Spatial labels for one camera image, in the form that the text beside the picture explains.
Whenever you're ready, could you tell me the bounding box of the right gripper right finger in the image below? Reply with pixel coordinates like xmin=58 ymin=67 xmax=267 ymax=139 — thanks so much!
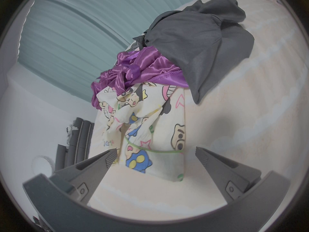
xmin=195 ymin=146 xmax=262 ymax=200

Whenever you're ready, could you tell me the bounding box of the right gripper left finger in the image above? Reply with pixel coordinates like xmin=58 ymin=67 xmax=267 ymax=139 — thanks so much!
xmin=49 ymin=148 xmax=118 ymax=203

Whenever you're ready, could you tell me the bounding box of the white printed pyjama top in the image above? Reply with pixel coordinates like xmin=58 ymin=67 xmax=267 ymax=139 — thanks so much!
xmin=97 ymin=81 xmax=187 ymax=183

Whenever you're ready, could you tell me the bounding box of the bed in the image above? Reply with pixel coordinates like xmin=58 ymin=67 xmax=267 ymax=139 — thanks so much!
xmin=87 ymin=0 xmax=309 ymax=220

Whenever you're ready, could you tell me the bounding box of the blue-green curtain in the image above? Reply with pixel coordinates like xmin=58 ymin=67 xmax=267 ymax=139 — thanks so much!
xmin=36 ymin=0 xmax=204 ymax=45
xmin=18 ymin=0 xmax=132 ymax=103

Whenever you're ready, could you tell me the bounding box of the purple satin garment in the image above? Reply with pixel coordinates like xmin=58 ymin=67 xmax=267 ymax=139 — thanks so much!
xmin=90 ymin=46 xmax=190 ymax=111

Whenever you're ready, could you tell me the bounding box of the black garment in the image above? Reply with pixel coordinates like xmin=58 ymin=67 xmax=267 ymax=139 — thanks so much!
xmin=133 ymin=0 xmax=255 ymax=105

